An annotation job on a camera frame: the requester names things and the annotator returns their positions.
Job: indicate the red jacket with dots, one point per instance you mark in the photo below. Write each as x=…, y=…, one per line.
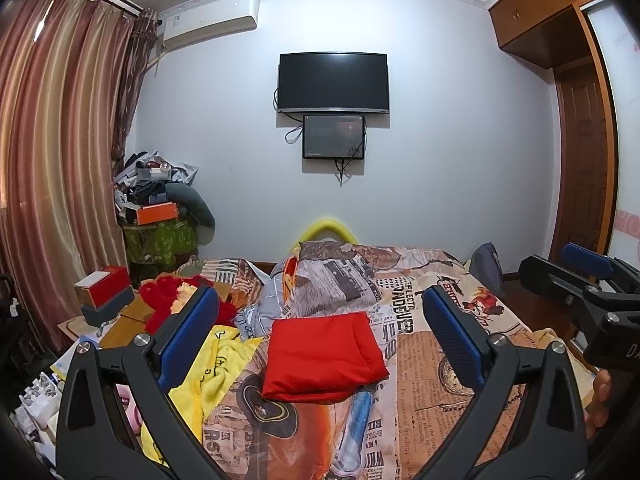
x=320, y=360

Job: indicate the brown cardboard sheet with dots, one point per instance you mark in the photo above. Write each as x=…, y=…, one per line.
x=120, y=332

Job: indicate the black wall television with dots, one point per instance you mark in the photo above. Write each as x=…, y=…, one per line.
x=332, y=80

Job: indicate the printed bed sheet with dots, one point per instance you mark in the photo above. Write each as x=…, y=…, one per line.
x=425, y=395

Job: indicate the striped brown curtain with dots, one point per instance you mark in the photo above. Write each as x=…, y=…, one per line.
x=55, y=160

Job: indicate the yellow cloth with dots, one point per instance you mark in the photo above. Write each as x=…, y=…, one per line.
x=220, y=365

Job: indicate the red plush toy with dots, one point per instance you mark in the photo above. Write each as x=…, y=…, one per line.
x=160, y=300

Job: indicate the brown wooden door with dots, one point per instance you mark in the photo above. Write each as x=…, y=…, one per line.
x=582, y=170

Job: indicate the grey newspaper print quilt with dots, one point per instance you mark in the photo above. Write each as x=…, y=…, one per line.
x=330, y=280

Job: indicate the white air conditioner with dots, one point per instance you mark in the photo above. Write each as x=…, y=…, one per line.
x=210, y=20

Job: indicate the pile of clutter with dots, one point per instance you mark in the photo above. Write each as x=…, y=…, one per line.
x=145, y=175

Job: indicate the dark grey neck pillow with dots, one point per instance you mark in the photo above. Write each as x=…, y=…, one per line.
x=197, y=205

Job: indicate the pink cloth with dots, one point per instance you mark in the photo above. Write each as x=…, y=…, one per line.
x=127, y=405

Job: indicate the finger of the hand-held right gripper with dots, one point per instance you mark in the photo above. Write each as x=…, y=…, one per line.
x=550, y=280
x=585, y=260

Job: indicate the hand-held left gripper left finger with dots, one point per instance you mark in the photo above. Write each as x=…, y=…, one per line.
x=192, y=340

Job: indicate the small black monitor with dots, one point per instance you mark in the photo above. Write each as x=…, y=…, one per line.
x=332, y=136

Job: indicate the red and white box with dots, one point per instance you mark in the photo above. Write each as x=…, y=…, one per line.
x=102, y=285

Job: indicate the pile of papers and packets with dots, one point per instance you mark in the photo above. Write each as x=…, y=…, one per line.
x=37, y=400

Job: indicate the orange box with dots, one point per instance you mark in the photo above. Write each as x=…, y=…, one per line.
x=156, y=213

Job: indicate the wooden wardrobe with heart decals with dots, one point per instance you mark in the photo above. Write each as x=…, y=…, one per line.
x=620, y=110

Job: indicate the green patterned cloth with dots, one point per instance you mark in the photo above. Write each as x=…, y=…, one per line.
x=157, y=242

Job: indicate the dark blue bag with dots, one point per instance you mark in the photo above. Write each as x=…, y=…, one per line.
x=487, y=267

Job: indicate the grey box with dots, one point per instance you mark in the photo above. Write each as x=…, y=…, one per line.
x=107, y=307

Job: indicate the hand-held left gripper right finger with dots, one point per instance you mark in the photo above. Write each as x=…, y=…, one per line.
x=452, y=340

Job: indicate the person's right hand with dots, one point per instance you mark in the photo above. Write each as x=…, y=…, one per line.
x=599, y=400

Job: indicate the yellow foam hoop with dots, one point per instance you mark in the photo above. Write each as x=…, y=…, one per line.
x=327, y=225

